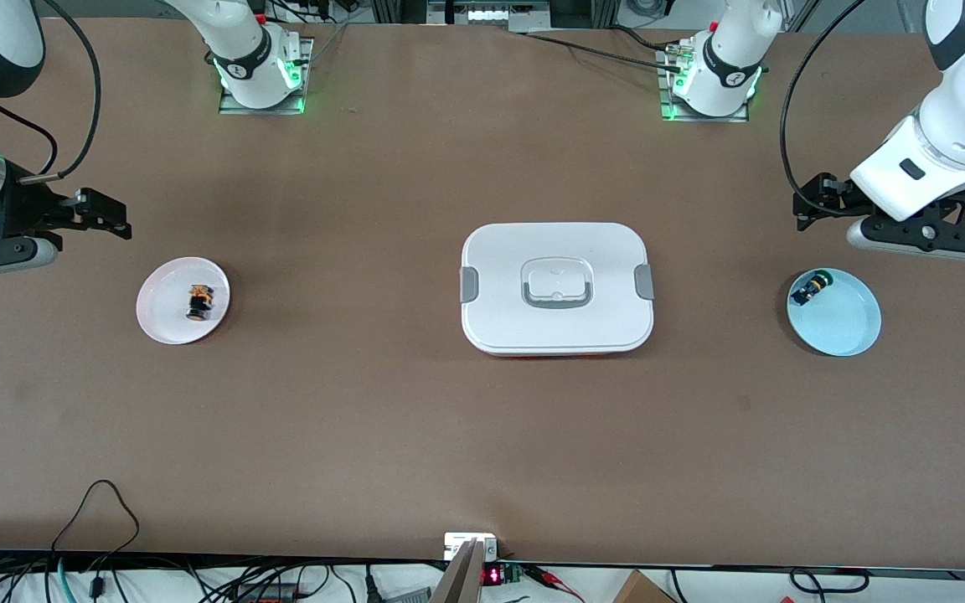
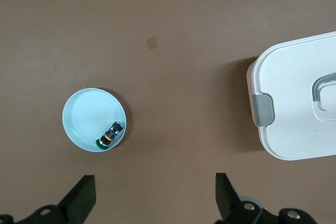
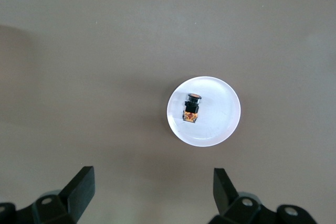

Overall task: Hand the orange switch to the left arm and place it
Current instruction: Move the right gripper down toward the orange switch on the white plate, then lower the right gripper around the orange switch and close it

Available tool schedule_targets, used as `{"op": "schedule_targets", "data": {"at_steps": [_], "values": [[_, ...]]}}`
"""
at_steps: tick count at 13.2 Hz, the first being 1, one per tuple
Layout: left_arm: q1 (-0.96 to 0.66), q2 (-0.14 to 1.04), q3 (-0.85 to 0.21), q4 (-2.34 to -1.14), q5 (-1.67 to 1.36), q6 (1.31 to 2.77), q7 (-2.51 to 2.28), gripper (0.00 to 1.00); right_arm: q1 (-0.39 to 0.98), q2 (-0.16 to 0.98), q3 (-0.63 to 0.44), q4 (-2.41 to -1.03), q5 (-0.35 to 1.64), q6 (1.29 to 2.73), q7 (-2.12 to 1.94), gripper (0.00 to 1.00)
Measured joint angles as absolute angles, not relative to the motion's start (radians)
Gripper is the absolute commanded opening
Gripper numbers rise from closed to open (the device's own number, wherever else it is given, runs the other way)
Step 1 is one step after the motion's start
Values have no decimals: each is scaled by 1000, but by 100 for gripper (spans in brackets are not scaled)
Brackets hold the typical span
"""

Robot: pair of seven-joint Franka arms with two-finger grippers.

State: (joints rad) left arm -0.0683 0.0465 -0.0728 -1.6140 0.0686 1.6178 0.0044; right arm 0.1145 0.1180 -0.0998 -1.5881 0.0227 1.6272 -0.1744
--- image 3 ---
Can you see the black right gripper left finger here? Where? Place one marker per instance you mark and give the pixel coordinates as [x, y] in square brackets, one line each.
[78, 195]

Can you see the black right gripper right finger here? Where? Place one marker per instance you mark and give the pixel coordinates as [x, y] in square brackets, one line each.
[225, 195]

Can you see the orange push button switch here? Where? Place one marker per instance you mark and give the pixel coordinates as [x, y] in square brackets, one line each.
[191, 108]

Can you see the white round plate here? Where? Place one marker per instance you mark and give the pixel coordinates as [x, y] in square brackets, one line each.
[220, 119]

